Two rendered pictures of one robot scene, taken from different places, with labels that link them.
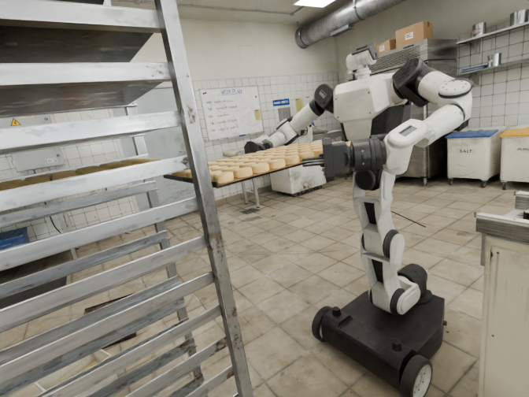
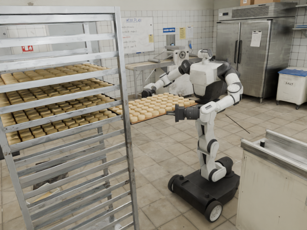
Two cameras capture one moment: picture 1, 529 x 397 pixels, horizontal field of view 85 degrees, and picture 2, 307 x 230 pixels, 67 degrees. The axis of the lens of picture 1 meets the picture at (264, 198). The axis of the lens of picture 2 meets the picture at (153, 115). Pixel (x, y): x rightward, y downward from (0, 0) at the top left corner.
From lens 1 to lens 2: 0.80 m
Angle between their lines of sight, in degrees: 6
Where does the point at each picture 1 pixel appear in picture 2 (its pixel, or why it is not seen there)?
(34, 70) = (82, 93)
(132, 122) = (107, 105)
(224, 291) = (130, 163)
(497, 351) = (243, 198)
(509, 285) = (249, 170)
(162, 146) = not seen: hidden behind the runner
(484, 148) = (301, 83)
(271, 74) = (164, 8)
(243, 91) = (142, 20)
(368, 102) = (204, 78)
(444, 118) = (225, 101)
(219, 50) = not seen: outside the picture
